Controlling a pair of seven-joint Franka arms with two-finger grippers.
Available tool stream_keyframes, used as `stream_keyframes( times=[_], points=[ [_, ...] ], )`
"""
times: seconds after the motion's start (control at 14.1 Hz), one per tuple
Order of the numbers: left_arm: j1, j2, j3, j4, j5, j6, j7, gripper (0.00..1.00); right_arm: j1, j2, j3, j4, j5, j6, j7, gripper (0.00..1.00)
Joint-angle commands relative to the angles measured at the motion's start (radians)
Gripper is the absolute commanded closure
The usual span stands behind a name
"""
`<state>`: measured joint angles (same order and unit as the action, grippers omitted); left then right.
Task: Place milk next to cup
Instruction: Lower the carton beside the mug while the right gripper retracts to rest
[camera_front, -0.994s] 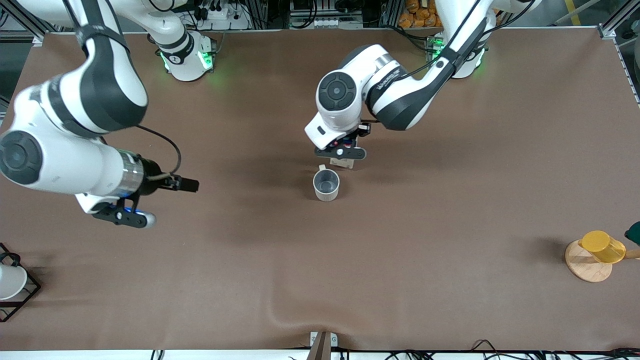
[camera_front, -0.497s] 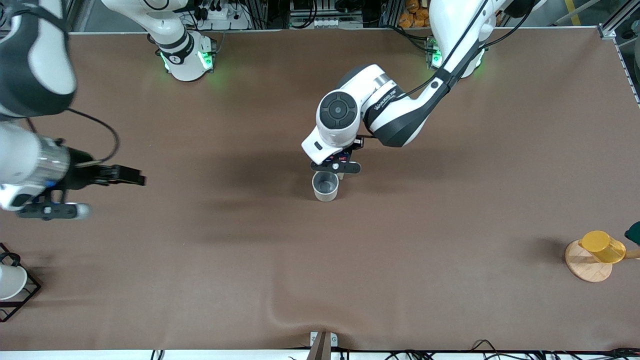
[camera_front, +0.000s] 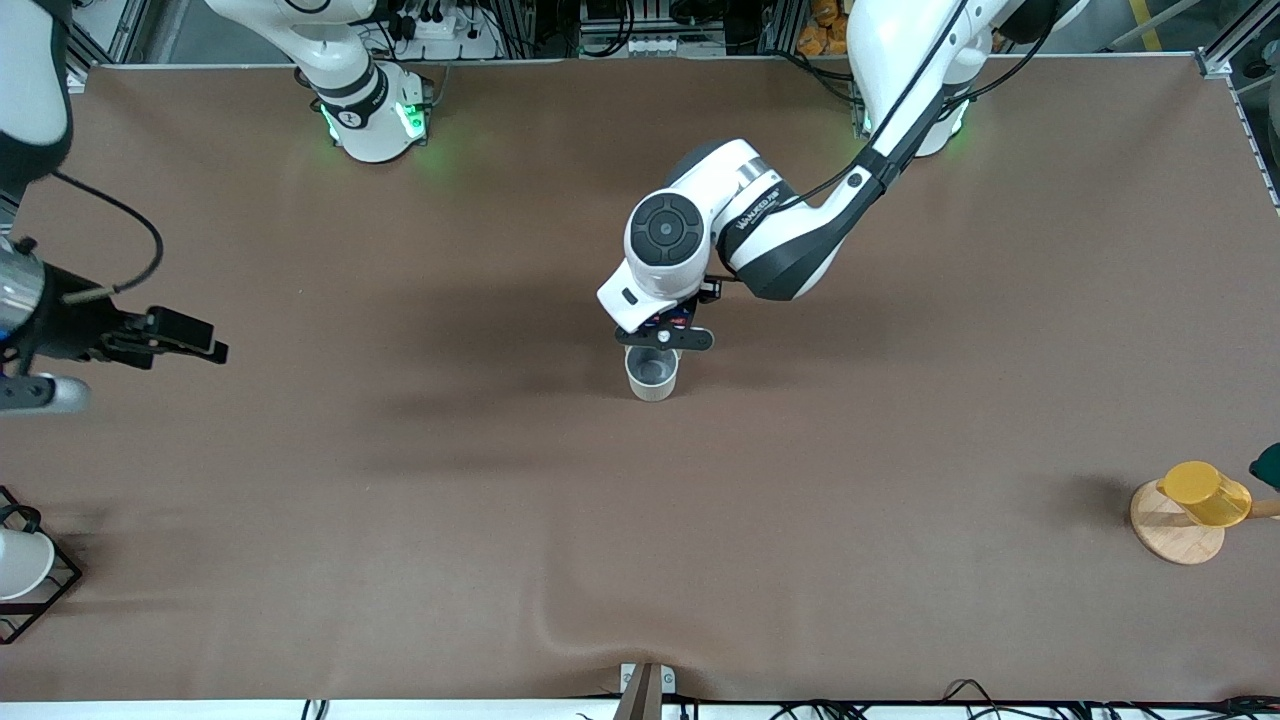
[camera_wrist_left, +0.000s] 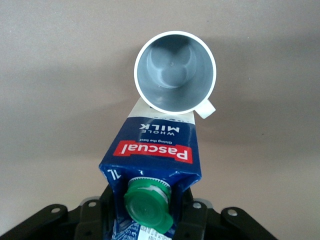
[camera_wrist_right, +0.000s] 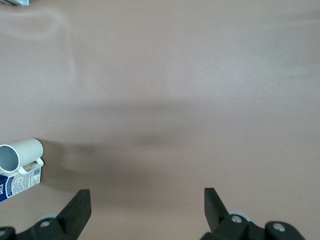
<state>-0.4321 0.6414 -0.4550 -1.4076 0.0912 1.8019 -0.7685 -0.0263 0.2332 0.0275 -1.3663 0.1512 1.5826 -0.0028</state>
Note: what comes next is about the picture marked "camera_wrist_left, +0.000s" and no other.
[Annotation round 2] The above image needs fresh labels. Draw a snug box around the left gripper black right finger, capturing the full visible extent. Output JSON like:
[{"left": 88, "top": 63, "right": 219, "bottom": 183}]
[{"left": 174, "top": 187, "right": 214, "bottom": 240}]

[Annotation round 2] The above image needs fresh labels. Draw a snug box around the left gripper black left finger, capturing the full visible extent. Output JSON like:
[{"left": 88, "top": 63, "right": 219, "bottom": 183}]
[{"left": 74, "top": 184, "right": 115, "bottom": 240}]

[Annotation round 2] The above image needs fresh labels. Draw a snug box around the blue milk carton green cap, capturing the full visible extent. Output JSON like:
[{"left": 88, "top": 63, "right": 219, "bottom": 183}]
[{"left": 98, "top": 96, "right": 203, "bottom": 240}]

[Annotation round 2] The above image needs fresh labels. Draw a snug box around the white cup with grey inside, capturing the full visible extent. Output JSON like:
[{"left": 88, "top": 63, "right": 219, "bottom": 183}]
[{"left": 133, "top": 30, "right": 217, "bottom": 120}]

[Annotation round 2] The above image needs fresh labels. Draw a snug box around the brown table cover mat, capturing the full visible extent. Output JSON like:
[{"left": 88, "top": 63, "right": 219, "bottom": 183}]
[{"left": 0, "top": 0, "right": 320, "bottom": 240}]

